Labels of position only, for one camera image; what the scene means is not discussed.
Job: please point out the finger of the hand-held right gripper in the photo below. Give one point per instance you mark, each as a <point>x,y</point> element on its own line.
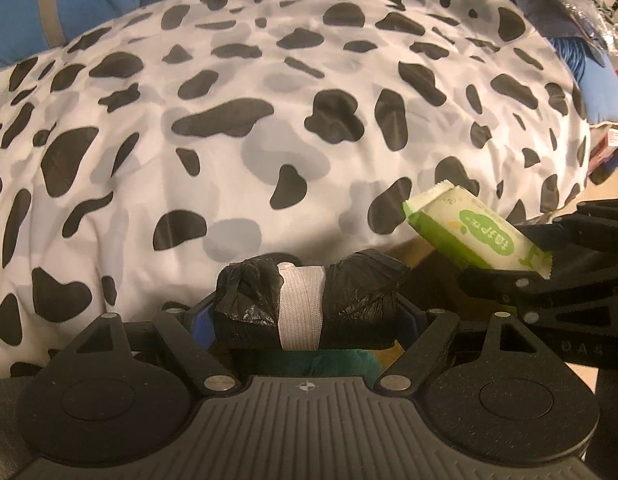
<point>564,295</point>
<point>589,230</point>

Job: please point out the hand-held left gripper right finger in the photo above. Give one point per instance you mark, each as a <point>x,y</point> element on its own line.
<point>414,325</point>

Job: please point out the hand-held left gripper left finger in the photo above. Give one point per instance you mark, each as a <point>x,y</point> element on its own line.
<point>201,327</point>

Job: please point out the brown cardboard box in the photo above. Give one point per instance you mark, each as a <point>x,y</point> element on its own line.
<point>419,260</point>

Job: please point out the teal bath loofah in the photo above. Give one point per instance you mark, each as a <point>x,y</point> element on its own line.
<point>314,362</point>

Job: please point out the green tissue pack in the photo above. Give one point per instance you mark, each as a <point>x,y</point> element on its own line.
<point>469,230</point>

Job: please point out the red white carton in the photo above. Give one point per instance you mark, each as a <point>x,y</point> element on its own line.
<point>609,140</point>

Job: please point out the blue striped plush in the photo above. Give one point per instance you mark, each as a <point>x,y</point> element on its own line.
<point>596,95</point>

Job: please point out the cow print blanket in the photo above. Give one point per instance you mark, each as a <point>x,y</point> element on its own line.
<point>239,135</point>

